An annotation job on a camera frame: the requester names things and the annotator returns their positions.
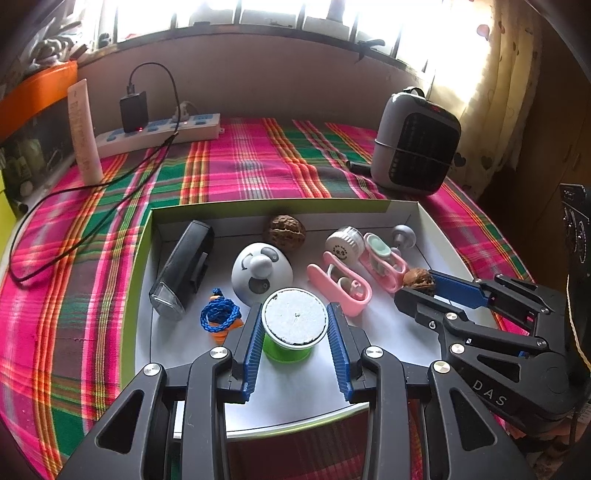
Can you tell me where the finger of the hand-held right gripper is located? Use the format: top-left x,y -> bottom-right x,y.
394,288 -> 555,371
429,270 -> 566,337

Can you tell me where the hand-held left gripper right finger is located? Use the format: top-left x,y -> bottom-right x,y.
326,302 -> 536,480

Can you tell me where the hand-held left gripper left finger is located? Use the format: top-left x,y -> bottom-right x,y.
69,305 -> 264,480

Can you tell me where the small brown walnut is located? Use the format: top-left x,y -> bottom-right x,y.
403,268 -> 435,296

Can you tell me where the orange toy with blue cord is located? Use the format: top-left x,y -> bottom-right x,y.
199,288 -> 244,344

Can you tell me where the green white cardboard box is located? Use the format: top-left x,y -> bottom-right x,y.
121,198 -> 490,439

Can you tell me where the green spool with white top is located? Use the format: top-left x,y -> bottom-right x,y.
261,288 -> 329,364

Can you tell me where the plain pink clip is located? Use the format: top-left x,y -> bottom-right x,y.
307,251 -> 374,318

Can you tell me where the white mushroom knob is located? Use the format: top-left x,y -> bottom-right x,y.
392,224 -> 417,252

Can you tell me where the white dome toy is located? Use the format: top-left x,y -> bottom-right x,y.
231,243 -> 295,306

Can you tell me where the white round lens case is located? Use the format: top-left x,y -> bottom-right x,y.
325,226 -> 365,264

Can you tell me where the black bike light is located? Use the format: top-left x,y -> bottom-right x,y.
148,220 -> 215,321

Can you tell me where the large brown walnut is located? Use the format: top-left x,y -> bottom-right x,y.
269,213 -> 308,250

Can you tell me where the black device with knobs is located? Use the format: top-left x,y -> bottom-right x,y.
558,184 -> 591,278

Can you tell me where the grey black fan heater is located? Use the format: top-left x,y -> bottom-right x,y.
370,88 -> 462,197

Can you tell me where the yellow heart print curtain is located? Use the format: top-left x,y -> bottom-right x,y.
429,0 -> 555,204

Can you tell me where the white power strip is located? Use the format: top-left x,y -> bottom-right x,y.
95,113 -> 221,158

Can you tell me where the black window latch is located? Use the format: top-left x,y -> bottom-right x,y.
356,39 -> 386,61

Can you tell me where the black charger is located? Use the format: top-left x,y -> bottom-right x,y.
119,91 -> 149,132

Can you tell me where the white cream tube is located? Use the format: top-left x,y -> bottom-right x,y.
68,78 -> 105,183

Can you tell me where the glass tank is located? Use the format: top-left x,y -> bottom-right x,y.
0,108 -> 77,195

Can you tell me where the window with bars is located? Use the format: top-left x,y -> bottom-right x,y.
78,0 -> 462,79

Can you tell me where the orange tray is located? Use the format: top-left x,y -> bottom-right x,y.
0,61 -> 79,139

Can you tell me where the white crumpled bag pile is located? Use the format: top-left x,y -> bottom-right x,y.
28,37 -> 79,65

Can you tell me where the yellow cord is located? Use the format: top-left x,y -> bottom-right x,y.
566,272 -> 589,361

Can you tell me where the black cable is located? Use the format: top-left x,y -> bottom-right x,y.
9,63 -> 181,282

